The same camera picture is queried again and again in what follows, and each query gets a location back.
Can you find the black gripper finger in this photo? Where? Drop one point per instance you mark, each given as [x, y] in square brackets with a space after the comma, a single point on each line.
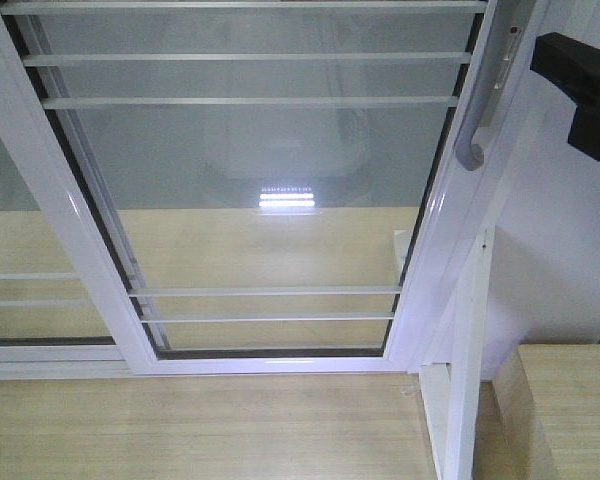
[574, 68]

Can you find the silver door handle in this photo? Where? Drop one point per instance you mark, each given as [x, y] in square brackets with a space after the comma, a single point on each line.
[489, 51]

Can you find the white framed sliding glass door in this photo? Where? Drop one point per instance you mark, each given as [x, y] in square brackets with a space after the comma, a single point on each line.
[227, 176]

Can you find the silver door lock plate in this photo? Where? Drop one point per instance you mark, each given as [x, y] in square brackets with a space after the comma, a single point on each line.
[510, 50]

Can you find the white fixed glass door panel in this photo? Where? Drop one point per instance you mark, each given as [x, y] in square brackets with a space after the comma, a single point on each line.
[49, 327]

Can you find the white angled brace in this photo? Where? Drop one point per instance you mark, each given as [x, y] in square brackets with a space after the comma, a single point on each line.
[402, 244]

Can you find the light wooden step block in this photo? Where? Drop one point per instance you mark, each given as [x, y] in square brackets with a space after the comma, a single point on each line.
[549, 403]

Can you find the white door jamb frame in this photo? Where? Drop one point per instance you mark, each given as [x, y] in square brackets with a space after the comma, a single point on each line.
[461, 208]

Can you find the white support post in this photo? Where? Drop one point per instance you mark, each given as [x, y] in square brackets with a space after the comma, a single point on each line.
[450, 391]

